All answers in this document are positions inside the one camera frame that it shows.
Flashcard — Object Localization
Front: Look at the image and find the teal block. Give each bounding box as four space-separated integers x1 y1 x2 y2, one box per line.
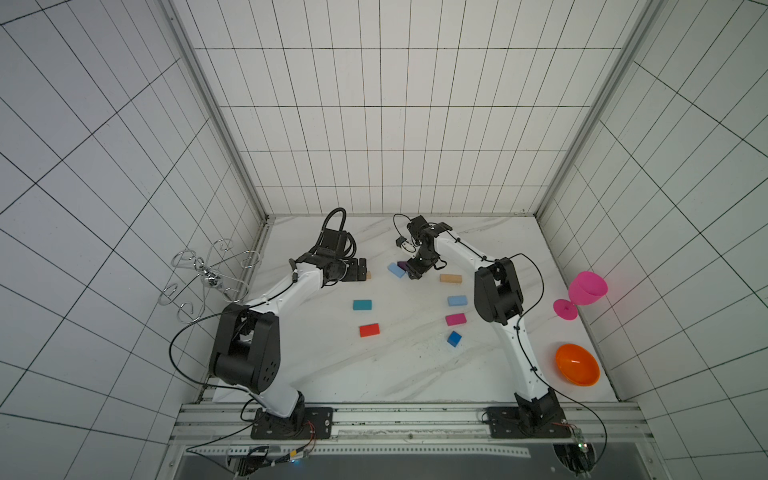
353 299 373 311

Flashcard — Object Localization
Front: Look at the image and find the light blue block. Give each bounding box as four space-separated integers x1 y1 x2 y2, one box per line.
387 262 406 278
447 295 468 307

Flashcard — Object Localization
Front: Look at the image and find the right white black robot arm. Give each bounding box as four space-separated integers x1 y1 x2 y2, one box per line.
406 215 560 435

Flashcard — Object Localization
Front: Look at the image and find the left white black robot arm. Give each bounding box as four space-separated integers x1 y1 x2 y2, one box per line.
209 227 367 423

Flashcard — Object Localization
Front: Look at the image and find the red block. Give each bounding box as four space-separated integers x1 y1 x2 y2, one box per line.
359 323 381 338

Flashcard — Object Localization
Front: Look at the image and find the magenta block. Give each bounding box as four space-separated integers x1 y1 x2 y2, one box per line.
445 313 467 327

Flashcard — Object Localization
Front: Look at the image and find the dark blue cube block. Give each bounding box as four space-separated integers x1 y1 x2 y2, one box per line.
447 331 462 347

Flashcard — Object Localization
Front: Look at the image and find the chrome cup holder rack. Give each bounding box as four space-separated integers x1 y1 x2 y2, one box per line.
156 238 261 324

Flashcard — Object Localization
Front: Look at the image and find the pink plastic goblet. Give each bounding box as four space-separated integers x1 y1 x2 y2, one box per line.
553 271 609 321

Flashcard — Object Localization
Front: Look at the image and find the orange plastic bowl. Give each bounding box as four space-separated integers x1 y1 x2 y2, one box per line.
555 344 601 387

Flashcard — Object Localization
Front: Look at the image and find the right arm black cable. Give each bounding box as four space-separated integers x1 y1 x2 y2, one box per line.
509 251 610 469

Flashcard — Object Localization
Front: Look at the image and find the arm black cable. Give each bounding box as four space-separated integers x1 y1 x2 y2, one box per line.
509 251 610 469
167 275 301 475

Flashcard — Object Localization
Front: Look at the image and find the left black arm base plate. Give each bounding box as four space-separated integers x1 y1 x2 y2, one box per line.
250 407 334 441

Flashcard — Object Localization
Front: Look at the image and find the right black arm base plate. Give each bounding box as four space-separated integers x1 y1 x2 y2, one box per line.
481 406 572 440

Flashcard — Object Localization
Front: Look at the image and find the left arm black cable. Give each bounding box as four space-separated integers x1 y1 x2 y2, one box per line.
167 275 301 475

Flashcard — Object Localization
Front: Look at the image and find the aluminium mounting rail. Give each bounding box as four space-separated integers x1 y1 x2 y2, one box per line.
170 400 652 446

